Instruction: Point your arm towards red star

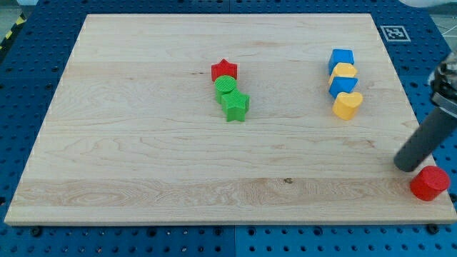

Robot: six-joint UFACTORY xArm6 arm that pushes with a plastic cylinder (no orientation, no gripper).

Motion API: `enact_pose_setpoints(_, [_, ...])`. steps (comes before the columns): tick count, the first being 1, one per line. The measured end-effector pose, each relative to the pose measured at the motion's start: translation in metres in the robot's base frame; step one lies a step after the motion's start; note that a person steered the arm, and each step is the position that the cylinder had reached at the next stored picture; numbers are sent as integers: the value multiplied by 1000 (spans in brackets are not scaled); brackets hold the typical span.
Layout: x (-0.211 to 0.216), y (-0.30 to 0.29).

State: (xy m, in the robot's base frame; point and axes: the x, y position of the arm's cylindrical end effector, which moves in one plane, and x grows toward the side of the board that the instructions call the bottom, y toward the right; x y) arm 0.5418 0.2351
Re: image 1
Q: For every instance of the green star block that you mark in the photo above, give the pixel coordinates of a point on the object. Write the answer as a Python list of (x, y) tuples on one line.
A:
[(235, 105)]

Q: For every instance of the red star block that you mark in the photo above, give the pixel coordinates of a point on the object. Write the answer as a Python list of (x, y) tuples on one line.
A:
[(223, 68)]

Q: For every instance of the wooden board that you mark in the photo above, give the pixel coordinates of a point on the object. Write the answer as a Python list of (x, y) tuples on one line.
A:
[(134, 136)]

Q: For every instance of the green cylinder block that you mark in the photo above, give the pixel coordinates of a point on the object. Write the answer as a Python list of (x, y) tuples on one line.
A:
[(224, 85)]

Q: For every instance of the blue triangle block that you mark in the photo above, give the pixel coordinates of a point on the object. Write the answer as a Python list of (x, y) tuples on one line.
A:
[(342, 84)]

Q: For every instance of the yellow heart block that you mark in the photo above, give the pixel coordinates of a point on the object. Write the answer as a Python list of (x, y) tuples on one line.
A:
[(346, 105)]

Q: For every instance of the yellow pentagon block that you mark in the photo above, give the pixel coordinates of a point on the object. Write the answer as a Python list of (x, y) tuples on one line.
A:
[(342, 69)]

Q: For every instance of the blue cube block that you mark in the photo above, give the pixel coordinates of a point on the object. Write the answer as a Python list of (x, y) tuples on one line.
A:
[(340, 56)]

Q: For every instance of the white fiducial marker tag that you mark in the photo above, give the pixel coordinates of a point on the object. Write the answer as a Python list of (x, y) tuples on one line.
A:
[(394, 33)]

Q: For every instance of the red cylinder block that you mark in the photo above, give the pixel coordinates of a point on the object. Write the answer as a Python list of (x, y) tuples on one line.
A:
[(429, 183)]

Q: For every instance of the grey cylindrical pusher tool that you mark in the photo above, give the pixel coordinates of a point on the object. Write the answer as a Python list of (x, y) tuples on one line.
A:
[(434, 129)]

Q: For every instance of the yellow black hazard tape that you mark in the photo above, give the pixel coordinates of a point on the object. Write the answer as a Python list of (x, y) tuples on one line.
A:
[(13, 32)]

